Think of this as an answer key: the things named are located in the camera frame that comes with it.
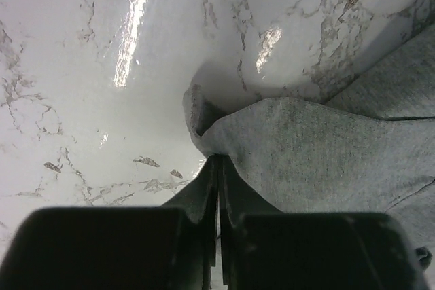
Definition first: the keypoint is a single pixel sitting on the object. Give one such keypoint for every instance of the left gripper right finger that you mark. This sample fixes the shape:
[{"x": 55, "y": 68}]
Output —
[{"x": 264, "y": 248}]

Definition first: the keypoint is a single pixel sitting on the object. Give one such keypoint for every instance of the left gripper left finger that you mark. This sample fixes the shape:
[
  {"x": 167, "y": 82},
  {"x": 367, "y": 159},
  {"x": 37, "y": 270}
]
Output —
[{"x": 172, "y": 246}]

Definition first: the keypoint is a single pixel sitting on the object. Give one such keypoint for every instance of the grey t shirt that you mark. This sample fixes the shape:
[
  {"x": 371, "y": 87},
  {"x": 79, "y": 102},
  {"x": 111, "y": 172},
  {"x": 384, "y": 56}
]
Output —
[{"x": 369, "y": 148}]

